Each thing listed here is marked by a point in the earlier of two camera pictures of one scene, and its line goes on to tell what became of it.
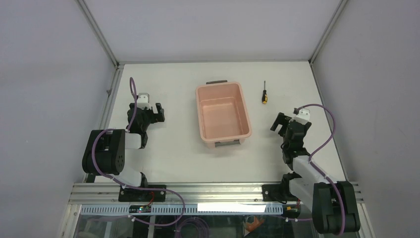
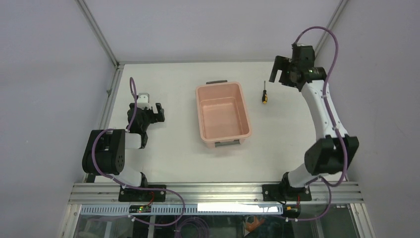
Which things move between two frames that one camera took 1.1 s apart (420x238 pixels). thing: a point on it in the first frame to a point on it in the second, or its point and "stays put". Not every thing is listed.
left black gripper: [157, 117] stays put
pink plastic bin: [223, 116] stays put
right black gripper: [282, 119] to [282, 63]
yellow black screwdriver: [264, 96] stays put
